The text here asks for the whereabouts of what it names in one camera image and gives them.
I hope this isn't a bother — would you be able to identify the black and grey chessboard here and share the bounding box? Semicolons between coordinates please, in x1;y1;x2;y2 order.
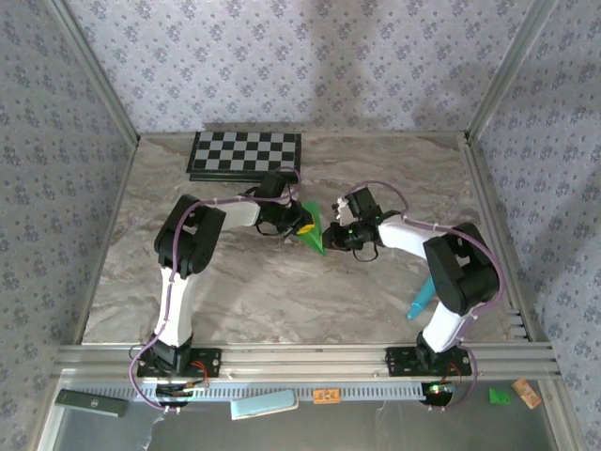
186;131;302;185

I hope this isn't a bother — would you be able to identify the light blue marker pen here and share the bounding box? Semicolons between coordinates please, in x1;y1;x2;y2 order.
406;273;438;322

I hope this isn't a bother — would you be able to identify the light blue flat pad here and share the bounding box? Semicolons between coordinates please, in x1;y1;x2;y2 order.
229;390;301;421

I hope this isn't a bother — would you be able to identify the small green paper piece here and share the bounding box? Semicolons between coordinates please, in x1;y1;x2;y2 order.
487;386;514;407

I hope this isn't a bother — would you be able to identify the small brown box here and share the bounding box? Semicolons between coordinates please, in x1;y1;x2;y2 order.
511;377;543;411

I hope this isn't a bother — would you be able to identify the dark flat rectangular box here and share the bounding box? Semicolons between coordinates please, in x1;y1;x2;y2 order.
54;388;130;419

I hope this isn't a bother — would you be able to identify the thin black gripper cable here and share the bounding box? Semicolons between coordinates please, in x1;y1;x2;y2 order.
351;243;380;263
254;220;288;239

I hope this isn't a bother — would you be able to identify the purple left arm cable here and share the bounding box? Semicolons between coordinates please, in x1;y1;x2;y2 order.
127;165;302;415

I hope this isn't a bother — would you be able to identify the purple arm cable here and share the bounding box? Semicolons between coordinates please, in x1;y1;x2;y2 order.
344;179;507;415
127;165;302;415

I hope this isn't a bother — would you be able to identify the aluminium frame rail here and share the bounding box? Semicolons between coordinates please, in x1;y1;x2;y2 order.
51;342;563;381

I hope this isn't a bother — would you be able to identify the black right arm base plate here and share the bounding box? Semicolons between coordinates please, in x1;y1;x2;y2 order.
385;346;473;379

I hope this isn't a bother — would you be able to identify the aluminium side rail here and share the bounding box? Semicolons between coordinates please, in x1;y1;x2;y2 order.
461;132;548;345

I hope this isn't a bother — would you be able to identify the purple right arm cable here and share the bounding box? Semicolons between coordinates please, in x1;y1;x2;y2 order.
344;179;507;415

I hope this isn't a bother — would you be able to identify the grey slotted cable duct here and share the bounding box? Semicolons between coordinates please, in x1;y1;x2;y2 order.
69;381;459;403

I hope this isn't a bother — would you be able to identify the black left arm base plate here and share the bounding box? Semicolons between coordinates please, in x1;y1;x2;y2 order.
136;347;223;379

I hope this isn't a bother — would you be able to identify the aluminium frame post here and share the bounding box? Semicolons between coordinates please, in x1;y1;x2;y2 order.
44;0;142;148
466;0;561;143

